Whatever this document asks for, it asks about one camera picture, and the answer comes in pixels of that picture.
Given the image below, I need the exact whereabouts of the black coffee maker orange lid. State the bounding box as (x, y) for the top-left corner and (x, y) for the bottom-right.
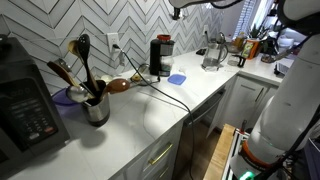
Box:
(148, 33), (176, 78)

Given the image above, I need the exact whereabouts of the purple plastic bowl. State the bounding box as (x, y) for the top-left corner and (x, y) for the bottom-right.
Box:
(51, 86), (80, 108)

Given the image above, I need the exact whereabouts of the blue plastic container lid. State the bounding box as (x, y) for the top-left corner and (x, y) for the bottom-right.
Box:
(167, 73), (188, 86)

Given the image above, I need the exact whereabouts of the brown wooden spoon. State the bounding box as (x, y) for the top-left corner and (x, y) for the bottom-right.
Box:
(99, 77), (131, 100)

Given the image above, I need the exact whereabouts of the glass pitcher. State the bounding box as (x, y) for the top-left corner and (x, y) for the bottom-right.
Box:
(201, 41), (230, 73)

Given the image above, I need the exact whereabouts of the steel utensil holder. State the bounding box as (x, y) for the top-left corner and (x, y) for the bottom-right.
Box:
(80, 79), (112, 128)

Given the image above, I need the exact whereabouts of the silver metal ladle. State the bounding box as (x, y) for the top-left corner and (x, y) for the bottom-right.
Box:
(65, 85), (90, 104)

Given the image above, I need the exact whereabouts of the black slotted spoon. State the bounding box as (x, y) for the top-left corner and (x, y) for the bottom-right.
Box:
(76, 33), (101, 95)

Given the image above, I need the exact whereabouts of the small black holder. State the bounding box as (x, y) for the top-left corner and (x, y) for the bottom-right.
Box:
(232, 54), (248, 69)

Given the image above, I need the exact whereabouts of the wooden plank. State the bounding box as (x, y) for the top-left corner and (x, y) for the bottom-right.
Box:
(202, 123), (237, 180)

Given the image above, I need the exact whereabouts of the white cabinet door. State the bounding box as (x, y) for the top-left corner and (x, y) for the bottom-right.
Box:
(220, 75), (278, 132)

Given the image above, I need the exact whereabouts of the light wooden spoon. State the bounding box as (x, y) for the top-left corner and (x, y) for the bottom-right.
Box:
(67, 39), (83, 60)

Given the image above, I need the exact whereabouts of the orange box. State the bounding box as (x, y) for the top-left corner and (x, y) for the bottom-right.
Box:
(241, 39), (261, 61)

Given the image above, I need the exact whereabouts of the dark wooden spatula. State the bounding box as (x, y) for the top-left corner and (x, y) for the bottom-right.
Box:
(46, 60), (82, 90)

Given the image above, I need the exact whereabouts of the green potted plant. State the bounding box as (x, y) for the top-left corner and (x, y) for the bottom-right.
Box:
(249, 23), (268, 41)

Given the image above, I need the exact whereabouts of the black microwave oven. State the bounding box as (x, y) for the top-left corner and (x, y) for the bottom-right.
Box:
(0, 34), (71, 172)

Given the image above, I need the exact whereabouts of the long black power cord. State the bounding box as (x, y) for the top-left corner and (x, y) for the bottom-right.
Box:
(112, 43), (196, 180)

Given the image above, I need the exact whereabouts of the dishwasher front with handle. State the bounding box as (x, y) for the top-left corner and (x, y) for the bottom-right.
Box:
(182, 87), (228, 180)

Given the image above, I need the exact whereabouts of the white cabinet with brass handle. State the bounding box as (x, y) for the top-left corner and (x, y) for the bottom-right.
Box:
(108, 119), (185, 180)

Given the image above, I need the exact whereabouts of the white wall outlet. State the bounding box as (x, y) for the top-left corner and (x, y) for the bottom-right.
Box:
(106, 31), (121, 53)

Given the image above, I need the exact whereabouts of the metal robot stand frame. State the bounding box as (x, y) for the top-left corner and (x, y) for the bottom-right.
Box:
(221, 127), (252, 180)

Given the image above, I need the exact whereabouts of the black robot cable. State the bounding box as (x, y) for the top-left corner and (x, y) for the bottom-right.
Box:
(172, 0), (320, 180)

